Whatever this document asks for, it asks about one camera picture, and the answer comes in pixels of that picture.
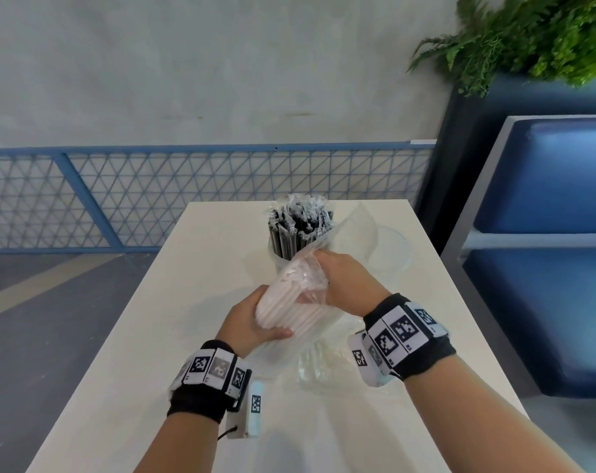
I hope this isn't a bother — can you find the black left wristband with markers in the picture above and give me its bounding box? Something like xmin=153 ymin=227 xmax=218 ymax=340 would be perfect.
xmin=167 ymin=339 xmax=253 ymax=424

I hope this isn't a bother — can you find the black wristband with markers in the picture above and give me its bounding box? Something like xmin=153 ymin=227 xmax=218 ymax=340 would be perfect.
xmin=362 ymin=292 xmax=458 ymax=382
xmin=167 ymin=339 xmax=253 ymax=424

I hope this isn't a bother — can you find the green fern plant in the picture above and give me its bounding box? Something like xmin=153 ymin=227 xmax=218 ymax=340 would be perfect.
xmin=407 ymin=0 xmax=596 ymax=99

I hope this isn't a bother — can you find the pack of white straws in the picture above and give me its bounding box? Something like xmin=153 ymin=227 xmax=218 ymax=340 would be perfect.
xmin=254 ymin=250 xmax=328 ymax=358

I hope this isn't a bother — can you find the blue bench back cushion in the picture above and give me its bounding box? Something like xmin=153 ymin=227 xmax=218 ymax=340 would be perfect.
xmin=474 ymin=118 xmax=596 ymax=236

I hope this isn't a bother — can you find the black right wristband with markers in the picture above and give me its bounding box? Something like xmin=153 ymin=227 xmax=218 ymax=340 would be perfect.
xmin=362 ymin=292 xmax=458 ymax=382

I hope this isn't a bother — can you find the bunch of black straws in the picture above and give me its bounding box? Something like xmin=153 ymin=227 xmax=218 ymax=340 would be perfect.
xmin=266 ymin=193 xmax=336 ymax=259

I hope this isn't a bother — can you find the dark planter box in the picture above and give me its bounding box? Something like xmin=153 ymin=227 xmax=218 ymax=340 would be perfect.
xmin=416 ymin=68 xmax=596 ymax=257

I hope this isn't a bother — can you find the person's left hand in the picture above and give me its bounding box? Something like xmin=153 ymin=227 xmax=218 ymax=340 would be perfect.
xmin=214 ymin=285 xmax=295 ymax=358

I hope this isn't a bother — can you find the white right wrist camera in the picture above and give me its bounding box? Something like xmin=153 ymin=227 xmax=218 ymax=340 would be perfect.
xmin=346 ymin=329 xmax=397 ymax=390

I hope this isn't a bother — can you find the blue mesh fence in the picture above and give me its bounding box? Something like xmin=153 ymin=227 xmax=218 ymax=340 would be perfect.
xmin=0 ymin=142 xmax=437 ymax=256

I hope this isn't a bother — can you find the person's right hand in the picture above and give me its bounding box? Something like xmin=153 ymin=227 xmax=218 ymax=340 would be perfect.
xmin=311 ymin=250 xmax=393 ymax=321

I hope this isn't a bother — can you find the clear bag of black straws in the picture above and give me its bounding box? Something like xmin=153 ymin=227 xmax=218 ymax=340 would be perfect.
xmin=297 ymin=334 xmax=377 ymax=395

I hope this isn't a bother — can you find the person's right forearm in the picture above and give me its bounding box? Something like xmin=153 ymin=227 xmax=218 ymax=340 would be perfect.
xmin=404 ymin=357 xmax=584 ymax=473

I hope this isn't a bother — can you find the clear bag of white straws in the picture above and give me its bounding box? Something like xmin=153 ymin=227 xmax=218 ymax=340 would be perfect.
xmin=248 ymin=201 xmax=380 ymax=380

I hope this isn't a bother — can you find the person's left forearm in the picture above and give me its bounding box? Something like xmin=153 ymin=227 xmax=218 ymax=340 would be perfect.
xmin=139 ymin=413 xmax=227 ymax=473

